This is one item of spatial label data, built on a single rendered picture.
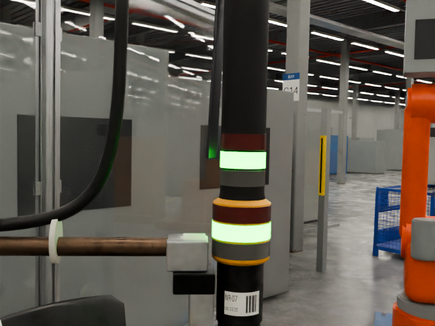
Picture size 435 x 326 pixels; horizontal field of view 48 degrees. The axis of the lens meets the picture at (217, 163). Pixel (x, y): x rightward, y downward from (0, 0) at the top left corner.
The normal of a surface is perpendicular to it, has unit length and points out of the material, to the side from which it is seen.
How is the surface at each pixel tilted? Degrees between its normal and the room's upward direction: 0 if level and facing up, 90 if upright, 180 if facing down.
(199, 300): 90
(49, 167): 90
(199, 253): 90
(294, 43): 90
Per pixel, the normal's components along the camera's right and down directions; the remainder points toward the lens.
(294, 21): -0.74, 0.02
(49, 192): 0.86, 0.04
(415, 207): -0.33, 0.15
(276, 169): 0.67, 0.05
